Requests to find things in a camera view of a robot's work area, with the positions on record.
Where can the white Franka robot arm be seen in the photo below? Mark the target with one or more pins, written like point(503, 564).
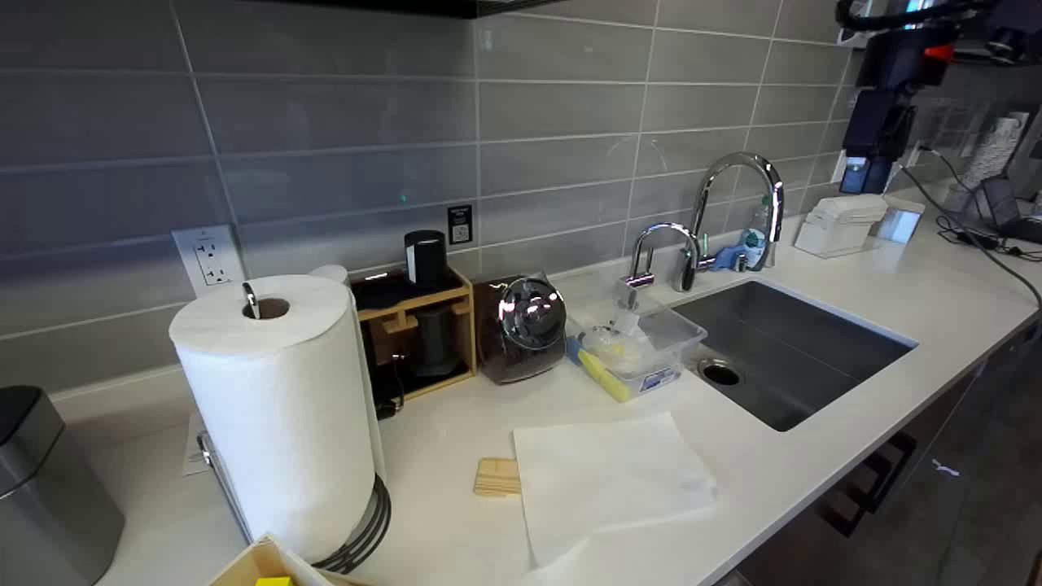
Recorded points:
point(884, 120)

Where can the wooden countertop organizer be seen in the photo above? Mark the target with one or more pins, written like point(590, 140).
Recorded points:
point(461, 326)

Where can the black cylindrical mug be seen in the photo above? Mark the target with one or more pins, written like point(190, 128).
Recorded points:
point(424, 262)

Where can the yellow sponge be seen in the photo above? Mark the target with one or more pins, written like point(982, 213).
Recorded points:
point(604, 377)

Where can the small chrome faucet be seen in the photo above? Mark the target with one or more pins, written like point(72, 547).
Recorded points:
point(639, 273)

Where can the clear plastic container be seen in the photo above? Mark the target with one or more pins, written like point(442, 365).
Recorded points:
point(664, 348)

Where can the small ribbed wooden piece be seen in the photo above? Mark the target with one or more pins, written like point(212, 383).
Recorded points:
point(496, 476)

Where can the white paper napkin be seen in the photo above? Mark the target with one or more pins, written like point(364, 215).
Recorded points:
point(606, 476)

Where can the sink drain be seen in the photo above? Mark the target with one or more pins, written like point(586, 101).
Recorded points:
point(721, 377)

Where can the blue dish soap bottle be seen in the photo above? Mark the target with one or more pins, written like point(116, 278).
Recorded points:
point(743, 251)

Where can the tall chrome faucet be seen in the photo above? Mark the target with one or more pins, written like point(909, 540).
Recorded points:
point(770, 198)

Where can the white paper towel roll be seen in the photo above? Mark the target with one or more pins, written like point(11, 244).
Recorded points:
point(280, 424)

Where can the stainless steel sink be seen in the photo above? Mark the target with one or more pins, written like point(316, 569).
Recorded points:
point(804, 348)

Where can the yellow wooden block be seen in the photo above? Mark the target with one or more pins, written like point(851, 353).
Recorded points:
point(276, 581)

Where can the dark lower cabinet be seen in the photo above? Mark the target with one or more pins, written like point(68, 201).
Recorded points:
point(954, 491)

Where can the black wall switch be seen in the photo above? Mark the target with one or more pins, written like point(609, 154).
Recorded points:
point(461, 222)

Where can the white wall outlet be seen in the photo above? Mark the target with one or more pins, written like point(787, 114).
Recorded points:
point(211, 259)

